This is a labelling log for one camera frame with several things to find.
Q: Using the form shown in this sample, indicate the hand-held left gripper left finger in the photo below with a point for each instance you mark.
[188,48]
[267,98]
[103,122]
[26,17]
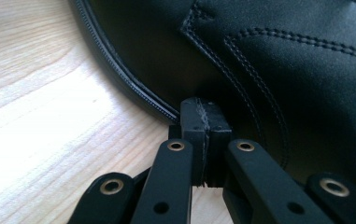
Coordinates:
[194,124]

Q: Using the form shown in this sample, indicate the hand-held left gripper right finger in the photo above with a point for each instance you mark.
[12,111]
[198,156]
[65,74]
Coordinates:
[219,137]

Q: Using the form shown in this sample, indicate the black leather shoe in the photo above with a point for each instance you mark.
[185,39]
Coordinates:
[259,77]

